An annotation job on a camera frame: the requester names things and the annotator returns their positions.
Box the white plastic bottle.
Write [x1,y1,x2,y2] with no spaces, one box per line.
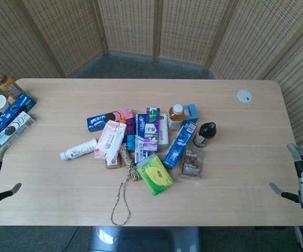
[60,138,99,161]

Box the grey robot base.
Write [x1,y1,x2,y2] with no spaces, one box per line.
[88,226,202,252]

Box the yellow-capped tea bottle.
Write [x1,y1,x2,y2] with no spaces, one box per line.
[0,69,26,101]

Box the dark brown bottle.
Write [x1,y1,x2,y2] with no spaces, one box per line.
[192,122,218,149]

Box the white-capped tea bottle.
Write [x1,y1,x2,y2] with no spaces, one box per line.
[167,103,186,131]

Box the white cookie box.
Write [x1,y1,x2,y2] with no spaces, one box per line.
[0,111,36,152]

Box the clear box of chocolates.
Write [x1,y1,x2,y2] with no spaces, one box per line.
[178,148,205,180]

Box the brown flat box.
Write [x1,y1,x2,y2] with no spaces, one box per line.
[105,154,122,170]

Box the blue pink cookie box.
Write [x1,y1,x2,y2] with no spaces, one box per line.
[86,110,124,132]

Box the pink wet wipes pack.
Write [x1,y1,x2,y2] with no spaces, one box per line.
[94,119,127,162]

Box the long blue toothpaste box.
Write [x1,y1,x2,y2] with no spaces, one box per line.
[163,120,198,170]

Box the light blue carton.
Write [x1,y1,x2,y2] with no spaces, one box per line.
[182,103,200,124]

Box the striped twine bundle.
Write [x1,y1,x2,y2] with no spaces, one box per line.
[111,143,142,227]

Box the teal blister pack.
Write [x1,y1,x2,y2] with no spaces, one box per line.
[126,133,137,152]

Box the purple blister pack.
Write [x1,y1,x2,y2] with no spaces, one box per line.
[125,118,137,135]

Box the green tissue pack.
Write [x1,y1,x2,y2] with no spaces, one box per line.
[136,154,175,196]

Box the small pink packet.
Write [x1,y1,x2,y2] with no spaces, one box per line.
[120,107,136,122]

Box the blue white toothpaste box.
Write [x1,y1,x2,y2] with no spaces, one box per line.
[134,113,150,162]

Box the purple green toothpaste box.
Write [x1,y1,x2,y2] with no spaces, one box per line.
[143,107,161,153]

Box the woven folding screen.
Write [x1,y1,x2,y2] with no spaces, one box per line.
[0,0,303,158]

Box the black floor cable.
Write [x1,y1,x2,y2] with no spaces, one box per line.
[66,226,80,252]

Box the white cable grommet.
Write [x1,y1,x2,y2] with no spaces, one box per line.
[236,89,254,104]

